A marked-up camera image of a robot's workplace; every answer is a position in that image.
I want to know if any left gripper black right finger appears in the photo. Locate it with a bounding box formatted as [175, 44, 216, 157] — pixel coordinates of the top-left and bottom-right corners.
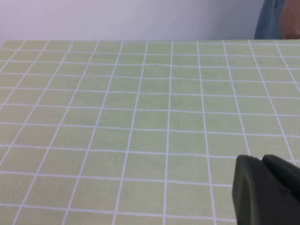
[261, 154, 300, 225]

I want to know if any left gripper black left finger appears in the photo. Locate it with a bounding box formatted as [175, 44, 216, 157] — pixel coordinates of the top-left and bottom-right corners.
[232, 154, 270, 225]

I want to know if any person's blue shirt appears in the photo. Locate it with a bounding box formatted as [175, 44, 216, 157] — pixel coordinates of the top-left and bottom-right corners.
[254, 0, 286, 40]

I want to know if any green checkered tablecloth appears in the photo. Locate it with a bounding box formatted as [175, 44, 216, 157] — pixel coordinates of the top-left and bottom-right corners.
[0, 39, 300, 225]

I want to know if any person's bare forearm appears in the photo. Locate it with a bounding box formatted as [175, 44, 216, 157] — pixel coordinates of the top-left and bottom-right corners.
[279, 0, 300, 40]

